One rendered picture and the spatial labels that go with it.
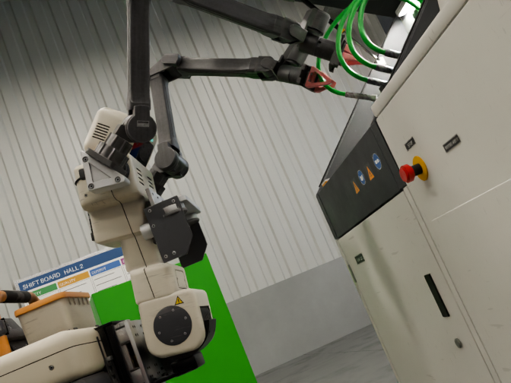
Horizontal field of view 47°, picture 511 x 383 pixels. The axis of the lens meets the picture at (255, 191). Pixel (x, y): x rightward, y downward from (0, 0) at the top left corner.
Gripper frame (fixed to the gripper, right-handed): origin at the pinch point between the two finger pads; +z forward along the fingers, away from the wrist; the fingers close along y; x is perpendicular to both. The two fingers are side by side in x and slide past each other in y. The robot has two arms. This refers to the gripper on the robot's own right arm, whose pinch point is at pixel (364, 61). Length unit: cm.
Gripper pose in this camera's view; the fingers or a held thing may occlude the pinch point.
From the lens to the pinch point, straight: 179.5
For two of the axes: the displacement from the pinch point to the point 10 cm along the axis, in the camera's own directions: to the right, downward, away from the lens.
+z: 9.2, 3.5, -1.8
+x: 1.4, 1.5, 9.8
